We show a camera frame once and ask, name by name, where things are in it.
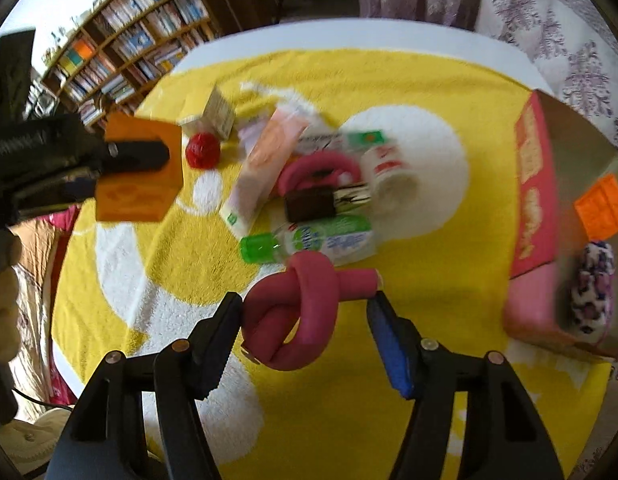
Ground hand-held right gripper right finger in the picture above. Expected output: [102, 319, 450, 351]
[366, 290, 564, 480]

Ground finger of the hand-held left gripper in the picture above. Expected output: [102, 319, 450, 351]
[105, 141, 170, 172]

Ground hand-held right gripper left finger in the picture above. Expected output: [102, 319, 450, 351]
[48, 291, 244, 480]

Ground yellow-orange plastic block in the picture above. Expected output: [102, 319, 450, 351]
[95, 112, 184, 222]

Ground red round toy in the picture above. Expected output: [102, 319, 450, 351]
[185, 132, 222, 170]

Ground knotted pink foam curler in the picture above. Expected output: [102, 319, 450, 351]
[240, 251, 381, 372]

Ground small white yellow box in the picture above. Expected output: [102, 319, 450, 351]
[181, 86, 237, 140]

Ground peach pink cream tube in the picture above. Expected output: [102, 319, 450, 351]
[220, 107, 310, 236]

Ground dark brown perfume bottle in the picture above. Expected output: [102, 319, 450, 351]
[284, 182, 374, 222]

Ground white bottle with red label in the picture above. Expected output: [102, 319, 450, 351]
[361, 142, 420, 211]

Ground pink foam curler loop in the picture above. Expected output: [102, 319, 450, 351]
[276, 154, 362, 201]

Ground red cardboard box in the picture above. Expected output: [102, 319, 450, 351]
[504, 89, 618, 363]

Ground person's left forearm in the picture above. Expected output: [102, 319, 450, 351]
[0, 405, 72, 480]

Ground person's left hand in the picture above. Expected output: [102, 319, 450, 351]
[0, 232, 22, 361]

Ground yellow and white towel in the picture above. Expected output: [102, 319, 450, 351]
[51, 50, 614, 480]

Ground pink fabric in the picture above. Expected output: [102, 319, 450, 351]
[9, 207, 82, 408]

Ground wooden bookshelf with books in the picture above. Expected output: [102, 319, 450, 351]
[41, 0, 220, 128]

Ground pale pink sachet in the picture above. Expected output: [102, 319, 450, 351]
[238, 115, 276, 153]

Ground clear bottle with green cap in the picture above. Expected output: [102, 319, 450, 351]
[240, 215, 376, 267]

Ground white tube with green end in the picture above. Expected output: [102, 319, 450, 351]
[299, 130, 386, 155]

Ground leopard print plush scrunchie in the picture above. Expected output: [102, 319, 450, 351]
[569, 241, 617, 336]

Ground red-orange plastic block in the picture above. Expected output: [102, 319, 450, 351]
[574, 175, 618, 241]

